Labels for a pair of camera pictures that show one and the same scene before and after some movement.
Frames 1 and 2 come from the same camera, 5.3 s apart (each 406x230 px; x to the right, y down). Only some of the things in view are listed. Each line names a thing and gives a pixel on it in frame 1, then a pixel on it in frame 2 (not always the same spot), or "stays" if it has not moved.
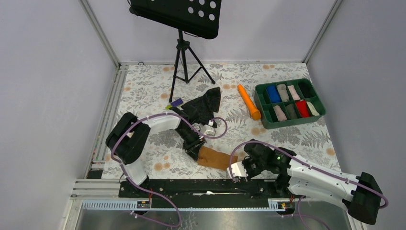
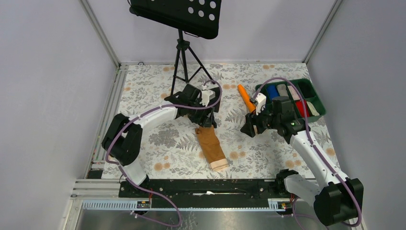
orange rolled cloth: [255, 112] stays
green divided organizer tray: [285, 102] stays
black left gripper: [192, 149] -> [193, 119]
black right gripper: [244, 163] -> [248, 128]
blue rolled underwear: [274, 94] stays
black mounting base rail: [206, 193] stays
